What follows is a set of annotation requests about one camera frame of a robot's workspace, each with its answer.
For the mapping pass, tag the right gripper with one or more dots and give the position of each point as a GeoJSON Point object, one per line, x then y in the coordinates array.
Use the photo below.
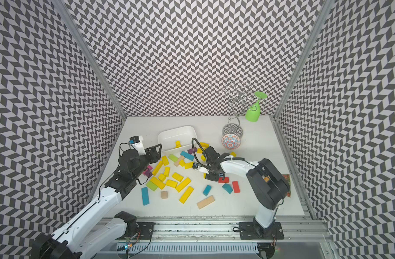
{"type": "Point", "coordinates": [209, 177]}

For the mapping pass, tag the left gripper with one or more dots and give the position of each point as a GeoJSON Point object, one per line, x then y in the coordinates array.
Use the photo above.
{"type": "Point", "coordinates": [154, 156]}

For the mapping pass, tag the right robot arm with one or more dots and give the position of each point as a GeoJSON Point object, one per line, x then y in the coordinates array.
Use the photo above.
{"type": "Point", "coordinates": [268, 184]}

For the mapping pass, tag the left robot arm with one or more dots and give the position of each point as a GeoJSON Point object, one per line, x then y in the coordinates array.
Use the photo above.
{"type": "Point", "coordinates": [75, 239]}

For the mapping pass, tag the red flat block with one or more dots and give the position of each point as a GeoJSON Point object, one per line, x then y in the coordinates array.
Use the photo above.
{"type": "Point", "coordinates": [224, 180]}

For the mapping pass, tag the long yellow diagonal block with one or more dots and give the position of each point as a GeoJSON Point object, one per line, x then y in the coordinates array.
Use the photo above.
{"type": "Point", "coordinates": [158, 167]}

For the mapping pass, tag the dark purple block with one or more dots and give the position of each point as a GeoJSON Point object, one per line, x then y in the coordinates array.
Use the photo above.
{"type": "Point", "coordinates": [147, 173]}

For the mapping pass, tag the teal wedge block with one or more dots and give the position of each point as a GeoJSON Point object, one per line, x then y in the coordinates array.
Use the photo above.
{"type": "Point", "coordinates": [228, 188]}

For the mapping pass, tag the light green block back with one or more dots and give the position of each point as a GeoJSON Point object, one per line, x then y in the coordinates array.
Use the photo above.
{"type": "Point", "coordinates": [173, 158]}

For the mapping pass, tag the light green block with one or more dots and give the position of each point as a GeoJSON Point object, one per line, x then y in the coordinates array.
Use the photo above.
{"type": "Point", "coordinates": [152, 186]}
{"type": "Point", "coordinates": [173, 158]}

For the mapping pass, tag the small teal block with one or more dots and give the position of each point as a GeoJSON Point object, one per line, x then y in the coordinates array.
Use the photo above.
{"type": "Point", "coordinates": [207, 190]}

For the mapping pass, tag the natural wood block back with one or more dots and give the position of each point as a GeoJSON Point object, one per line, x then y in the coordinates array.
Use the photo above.
{"type": "Point", "coordinates": [180, 161]}

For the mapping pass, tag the white plastic tray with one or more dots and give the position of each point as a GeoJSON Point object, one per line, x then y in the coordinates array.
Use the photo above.
{"type": "Point", "coordinates": [183, 134]}

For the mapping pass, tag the red upright block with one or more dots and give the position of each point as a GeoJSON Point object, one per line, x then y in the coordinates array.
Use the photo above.
{"type": "Point", "coordinates": [236, 187]}

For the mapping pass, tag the yellow block middle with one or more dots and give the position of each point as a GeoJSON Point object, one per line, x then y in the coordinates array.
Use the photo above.
{"type": "Point", "coordinates": [188, 165]}

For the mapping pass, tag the long yellow bar block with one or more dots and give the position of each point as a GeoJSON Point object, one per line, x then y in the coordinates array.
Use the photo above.
{"type": "Point", "coordinates": [203, 145]}

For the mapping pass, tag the light green block front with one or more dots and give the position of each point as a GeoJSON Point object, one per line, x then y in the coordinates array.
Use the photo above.
{"type": "Point", "coordinates": [152, 186]}

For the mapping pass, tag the teal block back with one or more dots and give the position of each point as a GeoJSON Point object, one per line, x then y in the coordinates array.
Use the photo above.
{"type": "Point", "coordinates": [188, 156]}

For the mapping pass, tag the long natural wood block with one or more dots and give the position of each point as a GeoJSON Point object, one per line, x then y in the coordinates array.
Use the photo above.
{"type": "Point", "coordinates": [205, 202]}

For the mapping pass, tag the purple flat block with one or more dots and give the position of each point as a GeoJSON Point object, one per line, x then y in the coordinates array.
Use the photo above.
{"type": "Point", "coordinates": [192, 150]}

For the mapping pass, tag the long teal block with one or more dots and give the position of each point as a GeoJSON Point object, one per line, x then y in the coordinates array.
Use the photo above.
{"type": "Point", "coordinates": [145, 196]}

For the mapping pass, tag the small natural wood cube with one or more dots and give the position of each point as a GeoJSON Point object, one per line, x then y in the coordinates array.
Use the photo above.
{"type": "Point", "coordinates": [164, 194]}

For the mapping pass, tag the long yellow block front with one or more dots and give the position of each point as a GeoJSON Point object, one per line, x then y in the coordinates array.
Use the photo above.
{"type": "Point", "coordinates": [185, 196]}

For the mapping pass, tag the green plastic goblet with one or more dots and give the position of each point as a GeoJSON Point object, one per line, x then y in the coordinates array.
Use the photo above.
{"type": "Point", "coordinates": [254, 111]}

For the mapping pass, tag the green snack bag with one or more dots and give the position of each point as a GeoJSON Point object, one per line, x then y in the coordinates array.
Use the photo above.
{"type": "Point", "coordinates": [288, 180]}

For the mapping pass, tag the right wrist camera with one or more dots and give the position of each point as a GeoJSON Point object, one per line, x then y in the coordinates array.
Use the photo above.
{"type": "Point", "coordinates": [200, 168]}

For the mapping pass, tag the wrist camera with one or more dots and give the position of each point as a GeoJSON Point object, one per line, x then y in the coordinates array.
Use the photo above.
{"type": "Point", "coordinates": [200, 168]}
{"type": "Point", "coordinates": [136, 142]}

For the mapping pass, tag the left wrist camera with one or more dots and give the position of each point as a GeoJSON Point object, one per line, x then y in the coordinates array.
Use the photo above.
{"type": "Point", "coordinates": [136, 142]}

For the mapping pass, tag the metal wire cup rack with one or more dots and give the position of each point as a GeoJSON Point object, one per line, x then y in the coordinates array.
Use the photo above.
{"type": "Point", "coordinates": [237, 98]}

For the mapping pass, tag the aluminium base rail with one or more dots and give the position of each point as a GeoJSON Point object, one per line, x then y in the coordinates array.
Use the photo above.
{"type": "Point", "coordinates": [220, 229]}

